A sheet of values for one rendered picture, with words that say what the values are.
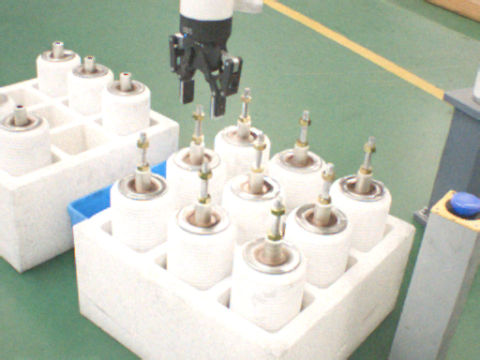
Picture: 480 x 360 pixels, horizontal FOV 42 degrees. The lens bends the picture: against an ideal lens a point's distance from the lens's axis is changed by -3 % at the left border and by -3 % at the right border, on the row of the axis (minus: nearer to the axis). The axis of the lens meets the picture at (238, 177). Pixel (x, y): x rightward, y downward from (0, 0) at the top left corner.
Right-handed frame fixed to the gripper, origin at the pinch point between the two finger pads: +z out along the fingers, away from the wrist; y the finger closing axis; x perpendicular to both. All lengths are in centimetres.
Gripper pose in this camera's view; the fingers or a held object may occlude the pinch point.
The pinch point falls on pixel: (202, 102)
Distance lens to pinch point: 98.1
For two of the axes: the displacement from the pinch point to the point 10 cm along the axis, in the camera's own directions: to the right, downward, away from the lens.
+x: 7.2, -3.1, 6.2
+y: 6.9, 4.1, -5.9
